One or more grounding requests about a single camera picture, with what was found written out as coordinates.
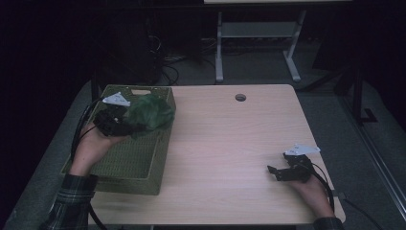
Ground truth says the dark green fleece garment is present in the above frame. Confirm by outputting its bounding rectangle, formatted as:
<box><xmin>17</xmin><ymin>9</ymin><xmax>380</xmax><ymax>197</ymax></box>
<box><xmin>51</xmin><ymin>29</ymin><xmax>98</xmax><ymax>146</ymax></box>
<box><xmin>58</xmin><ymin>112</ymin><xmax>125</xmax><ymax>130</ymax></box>
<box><xmin>124</xmin><ymin>94</ymin><xmax>177</xmax><ymax>139</ymax></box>

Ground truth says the right hand-held gripper black cable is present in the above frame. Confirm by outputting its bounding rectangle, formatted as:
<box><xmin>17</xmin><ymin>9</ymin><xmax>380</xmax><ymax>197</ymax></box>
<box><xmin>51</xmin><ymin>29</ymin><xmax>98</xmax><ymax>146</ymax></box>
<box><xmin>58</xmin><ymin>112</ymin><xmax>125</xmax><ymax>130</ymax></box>
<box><xmin>309</xmin><ymin>162</ymin><xmax>336</xmax><ymax>214</ymax></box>

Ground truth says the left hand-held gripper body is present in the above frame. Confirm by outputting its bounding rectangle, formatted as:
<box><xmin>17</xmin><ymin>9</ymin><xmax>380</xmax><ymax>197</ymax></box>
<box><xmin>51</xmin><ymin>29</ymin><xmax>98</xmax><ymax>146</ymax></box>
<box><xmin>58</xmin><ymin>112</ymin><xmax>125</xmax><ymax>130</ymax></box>
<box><xmin>93</xmin><ymin>91</ymin><xmax>134</xmax><ymax>138</ymax></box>

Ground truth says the thin black floor cable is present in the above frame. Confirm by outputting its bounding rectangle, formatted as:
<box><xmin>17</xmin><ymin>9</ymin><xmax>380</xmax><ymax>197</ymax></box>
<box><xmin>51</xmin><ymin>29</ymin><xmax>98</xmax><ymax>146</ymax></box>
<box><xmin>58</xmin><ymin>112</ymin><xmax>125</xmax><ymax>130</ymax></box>
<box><xmin>343</xmin><ymin>197</ymin><xmax>384</xmax><ymax>230</ymax></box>

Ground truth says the black table leg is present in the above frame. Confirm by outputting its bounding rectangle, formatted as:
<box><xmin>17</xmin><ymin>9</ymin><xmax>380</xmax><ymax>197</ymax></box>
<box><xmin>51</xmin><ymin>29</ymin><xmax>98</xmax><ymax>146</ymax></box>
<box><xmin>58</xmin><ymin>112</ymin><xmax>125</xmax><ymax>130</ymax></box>
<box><xmin>79</xmin><ymin>72</ymin><xmax>101</xmax><ymax>111</ymax></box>

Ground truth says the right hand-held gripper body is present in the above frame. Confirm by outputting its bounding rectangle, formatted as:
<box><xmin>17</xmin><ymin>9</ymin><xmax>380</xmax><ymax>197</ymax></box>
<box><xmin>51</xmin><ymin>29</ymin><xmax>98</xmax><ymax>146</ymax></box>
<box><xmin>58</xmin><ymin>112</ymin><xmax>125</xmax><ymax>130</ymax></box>
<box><xmin>282</xmin><ymin>144</ymin><xmax>322</xmax><ymax>184</ymax></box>

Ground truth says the person's right hand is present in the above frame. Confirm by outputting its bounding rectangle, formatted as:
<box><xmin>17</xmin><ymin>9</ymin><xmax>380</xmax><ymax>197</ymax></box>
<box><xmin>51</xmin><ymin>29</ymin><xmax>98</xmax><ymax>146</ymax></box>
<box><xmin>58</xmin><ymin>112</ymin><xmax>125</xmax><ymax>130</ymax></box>
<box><xmin>291</xmin><ymin>175</ymin><xmax>335</xmax><ymax>220</ymax></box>

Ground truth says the black metal floor stand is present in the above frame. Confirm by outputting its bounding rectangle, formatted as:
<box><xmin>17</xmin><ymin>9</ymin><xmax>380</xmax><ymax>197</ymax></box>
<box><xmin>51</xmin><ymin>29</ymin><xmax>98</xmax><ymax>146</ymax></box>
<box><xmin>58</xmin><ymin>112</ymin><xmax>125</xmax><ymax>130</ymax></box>
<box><xmin>333</xmin><ymin>61</ymin><xmax>379</xmax><ymax>127</ymax></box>

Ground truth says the tangle of black floor cables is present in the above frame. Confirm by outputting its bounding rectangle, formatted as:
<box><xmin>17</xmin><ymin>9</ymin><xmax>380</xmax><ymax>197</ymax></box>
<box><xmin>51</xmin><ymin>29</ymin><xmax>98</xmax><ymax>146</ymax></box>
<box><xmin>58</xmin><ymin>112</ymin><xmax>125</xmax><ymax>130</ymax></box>
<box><xmin>147</xmin><ymin>34</ymin><xmax>218</xmax><ymax>86</ymax></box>

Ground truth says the green woven basket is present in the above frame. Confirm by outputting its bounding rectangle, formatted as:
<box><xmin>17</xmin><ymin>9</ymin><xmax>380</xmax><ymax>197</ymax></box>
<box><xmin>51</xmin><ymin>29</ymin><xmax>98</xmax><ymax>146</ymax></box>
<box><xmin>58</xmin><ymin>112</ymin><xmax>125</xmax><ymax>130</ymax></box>
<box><xmin>59</xmin><ymin>84</ymin><xmax>177</xmax><ymax>196</ymax></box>

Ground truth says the white metal desk frame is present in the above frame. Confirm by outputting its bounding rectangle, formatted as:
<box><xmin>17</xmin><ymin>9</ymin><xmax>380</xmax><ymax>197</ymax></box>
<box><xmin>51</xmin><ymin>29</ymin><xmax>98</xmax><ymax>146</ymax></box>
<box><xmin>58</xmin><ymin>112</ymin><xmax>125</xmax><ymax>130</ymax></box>
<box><xmin>214</xmin><ymin>9</ymin><xmax>308</xmax><ymax>84</ymax></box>

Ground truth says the aluminium floor rail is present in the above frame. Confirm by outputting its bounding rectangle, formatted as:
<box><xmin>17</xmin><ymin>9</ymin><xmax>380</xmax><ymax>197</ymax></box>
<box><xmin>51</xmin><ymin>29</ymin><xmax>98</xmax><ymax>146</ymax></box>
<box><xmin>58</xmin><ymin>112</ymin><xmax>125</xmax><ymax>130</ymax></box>
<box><xmin>338</xmin><ymin>95</ymin><xmax>406</xmax><ymax>222</ymax></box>

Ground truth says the person's left hand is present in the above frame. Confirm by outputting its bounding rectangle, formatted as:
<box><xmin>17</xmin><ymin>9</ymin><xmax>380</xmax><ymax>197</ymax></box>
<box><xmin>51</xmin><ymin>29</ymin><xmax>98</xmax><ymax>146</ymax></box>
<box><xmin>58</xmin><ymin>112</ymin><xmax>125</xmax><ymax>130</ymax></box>
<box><xmin>68</xmin><ymin>125</ymin><xmax>129</xmax><ymax>177</ymax></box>

